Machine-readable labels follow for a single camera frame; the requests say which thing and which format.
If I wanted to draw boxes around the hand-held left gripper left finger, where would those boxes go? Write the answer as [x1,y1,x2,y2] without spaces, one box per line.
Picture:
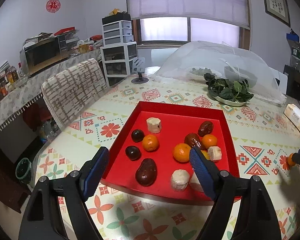
[17,146,110,240]

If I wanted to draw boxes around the fringed counter cloth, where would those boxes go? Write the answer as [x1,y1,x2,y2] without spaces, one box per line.
[0,49,103,143]

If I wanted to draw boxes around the white mesh food cover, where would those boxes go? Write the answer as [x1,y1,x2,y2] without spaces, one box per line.
[150,40,287,104]

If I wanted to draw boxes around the tissue box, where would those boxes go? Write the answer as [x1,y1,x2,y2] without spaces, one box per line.
[284,104,300,133]

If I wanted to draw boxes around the red flat box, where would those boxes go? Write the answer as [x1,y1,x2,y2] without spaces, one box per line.
[54,27,79,37]

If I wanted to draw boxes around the framed picture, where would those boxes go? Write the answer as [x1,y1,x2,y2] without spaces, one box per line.
[259,0,291,28]

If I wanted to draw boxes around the plate of food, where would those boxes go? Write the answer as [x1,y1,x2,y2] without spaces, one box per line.
[189,66,223,79]

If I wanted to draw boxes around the roller blind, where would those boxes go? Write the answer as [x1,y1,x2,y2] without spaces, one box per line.
[125,0,250,28]

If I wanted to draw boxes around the black box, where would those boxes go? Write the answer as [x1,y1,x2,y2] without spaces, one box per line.
[283,65,300,100]

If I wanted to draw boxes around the white chair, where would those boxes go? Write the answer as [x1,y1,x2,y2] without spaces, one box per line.
[276,71,288,94]

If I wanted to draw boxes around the dark plum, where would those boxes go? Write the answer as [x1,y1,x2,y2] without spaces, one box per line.
[125,146,141,160]
[131,129,145,142]

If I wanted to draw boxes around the plate of spinach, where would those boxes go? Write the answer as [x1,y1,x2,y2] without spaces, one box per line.
[204,73,254,103]

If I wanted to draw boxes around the large red date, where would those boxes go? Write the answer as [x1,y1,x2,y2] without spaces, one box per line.
[135,158,157,186]

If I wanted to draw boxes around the green bucket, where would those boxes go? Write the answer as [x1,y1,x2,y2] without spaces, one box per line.
[15,157,32,184]

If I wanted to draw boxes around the banana piece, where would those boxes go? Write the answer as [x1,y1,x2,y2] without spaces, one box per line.
[146,117,163,133]
[207,146,222,161]
[170,169,190,191]
[189,171,203,192]

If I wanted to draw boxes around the red round wall decoration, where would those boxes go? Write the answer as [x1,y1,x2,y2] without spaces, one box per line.
[46,0,61,13]

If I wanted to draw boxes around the white plastic drawer unit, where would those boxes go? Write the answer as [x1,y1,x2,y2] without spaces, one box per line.
[101,41,138,87]

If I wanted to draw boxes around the red tray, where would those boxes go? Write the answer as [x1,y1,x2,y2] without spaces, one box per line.
[100,101,241,205]

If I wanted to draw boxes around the grey drawer unit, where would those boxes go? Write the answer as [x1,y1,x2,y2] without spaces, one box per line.
[102,12,134,46]

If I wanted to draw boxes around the window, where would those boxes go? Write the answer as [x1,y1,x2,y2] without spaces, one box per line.
[136,17,249,49]

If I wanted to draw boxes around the phone stand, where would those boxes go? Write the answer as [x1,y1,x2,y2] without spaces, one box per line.
[131,57,149,84]

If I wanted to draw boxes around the patterned chair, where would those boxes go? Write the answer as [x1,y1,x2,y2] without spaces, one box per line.
[41,58,108,128]

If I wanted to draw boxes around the row of jars and bottles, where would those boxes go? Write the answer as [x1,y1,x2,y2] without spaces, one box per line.
[0,60,28,103]

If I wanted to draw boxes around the metal plate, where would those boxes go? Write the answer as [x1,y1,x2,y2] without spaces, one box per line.
[208,86,253,107]

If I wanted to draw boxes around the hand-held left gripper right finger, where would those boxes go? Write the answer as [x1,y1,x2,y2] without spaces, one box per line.
[189,146,282,240]

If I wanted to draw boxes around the microwave oven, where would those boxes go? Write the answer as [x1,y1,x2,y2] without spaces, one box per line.
[19,34,67,75]

